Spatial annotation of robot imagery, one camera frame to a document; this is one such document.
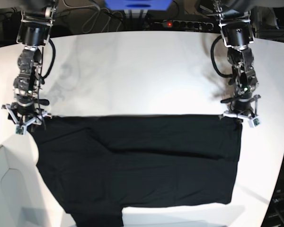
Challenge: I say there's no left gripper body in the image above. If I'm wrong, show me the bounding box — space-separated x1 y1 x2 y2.
219 95 261 123

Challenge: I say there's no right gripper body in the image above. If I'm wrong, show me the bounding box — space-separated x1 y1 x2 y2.
1 96 52 134

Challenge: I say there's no black T-shirt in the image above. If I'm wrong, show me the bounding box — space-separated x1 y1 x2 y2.
31 115 242 227

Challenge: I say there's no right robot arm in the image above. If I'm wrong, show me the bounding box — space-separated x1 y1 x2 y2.
2 0 58 135

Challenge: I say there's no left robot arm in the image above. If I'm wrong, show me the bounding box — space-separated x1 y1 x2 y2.
210 0 261 128

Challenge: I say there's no black power strip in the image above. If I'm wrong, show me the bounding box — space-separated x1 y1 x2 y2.
150 20 214 32

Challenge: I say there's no blue plastic bin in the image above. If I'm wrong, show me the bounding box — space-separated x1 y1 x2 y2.
105 0 172 10

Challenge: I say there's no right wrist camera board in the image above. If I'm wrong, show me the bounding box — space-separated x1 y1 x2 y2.
15 125 26 135

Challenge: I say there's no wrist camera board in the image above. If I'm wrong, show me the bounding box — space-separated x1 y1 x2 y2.
249 117 260 128
15 125 26 135

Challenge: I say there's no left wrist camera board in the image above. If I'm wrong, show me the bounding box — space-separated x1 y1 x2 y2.
249 117 260 128

